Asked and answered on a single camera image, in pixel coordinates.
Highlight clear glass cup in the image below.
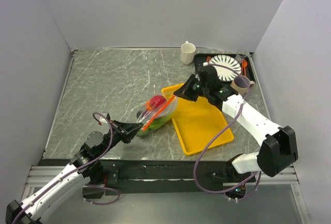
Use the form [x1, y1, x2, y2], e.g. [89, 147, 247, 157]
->
[235, 49, 248, 64]

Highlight clear zip top bag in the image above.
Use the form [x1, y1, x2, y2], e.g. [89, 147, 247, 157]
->
[136, 95, 178, 130]

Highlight striped white plate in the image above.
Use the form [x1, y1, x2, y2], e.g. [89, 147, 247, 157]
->
[208, 55, 242, 82]

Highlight beige mug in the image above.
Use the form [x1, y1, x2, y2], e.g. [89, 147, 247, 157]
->
[230, 75, 255, 96]

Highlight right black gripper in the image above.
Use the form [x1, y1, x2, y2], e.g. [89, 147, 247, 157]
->
[175, 73, 209, 102]

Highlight red toy apple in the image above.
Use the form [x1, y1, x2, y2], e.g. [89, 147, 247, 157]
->
[151, 95, 167, 109]

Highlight black base beam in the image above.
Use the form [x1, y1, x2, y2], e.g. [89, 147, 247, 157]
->
[38, 158, 259, 195]

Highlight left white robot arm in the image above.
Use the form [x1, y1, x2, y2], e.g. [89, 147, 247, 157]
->
[5, 120, 144, 223]

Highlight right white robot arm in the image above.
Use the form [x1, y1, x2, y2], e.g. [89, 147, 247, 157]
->
[174, 65, 298, 182]

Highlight orange plastic spoon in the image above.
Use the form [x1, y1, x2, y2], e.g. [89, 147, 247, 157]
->
[242, 59, 248, 76]

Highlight aluminium rail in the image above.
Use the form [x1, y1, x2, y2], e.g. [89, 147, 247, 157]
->
[25, 166, 64, 188]

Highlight yellow plastic tray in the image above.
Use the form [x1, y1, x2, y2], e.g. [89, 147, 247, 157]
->
[161, 84, 228, 160]

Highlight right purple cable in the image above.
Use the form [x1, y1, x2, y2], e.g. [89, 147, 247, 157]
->
[193, 63, 261, 201]

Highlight green toy starfruit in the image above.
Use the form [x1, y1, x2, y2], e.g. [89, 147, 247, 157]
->
[137, 122, 164, 137]

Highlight green toy apple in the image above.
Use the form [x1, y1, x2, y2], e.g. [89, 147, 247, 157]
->
[154, 115, 172, 126]

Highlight white ceramic mug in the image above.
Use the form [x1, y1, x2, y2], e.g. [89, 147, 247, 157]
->
[180, 41, 196, 65]

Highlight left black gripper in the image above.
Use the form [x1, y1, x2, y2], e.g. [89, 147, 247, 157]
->
[97, 119, 143, 157]

